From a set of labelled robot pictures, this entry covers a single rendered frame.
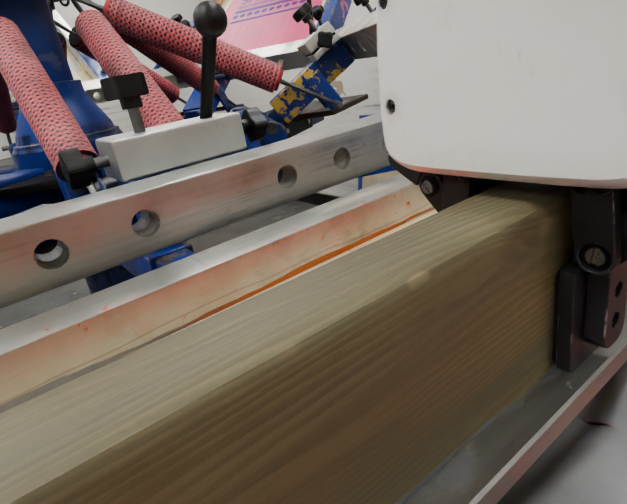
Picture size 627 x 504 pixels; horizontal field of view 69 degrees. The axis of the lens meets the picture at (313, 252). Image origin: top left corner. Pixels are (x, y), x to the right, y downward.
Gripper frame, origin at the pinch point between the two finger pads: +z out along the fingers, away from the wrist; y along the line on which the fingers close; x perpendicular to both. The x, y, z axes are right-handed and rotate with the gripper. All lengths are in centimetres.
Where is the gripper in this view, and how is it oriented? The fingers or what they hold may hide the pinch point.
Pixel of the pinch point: (533, 291)
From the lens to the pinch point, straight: 19.8
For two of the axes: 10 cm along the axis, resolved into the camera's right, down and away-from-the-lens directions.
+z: 1.6, 9.1, 3.7
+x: 7.8, -3.5, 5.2
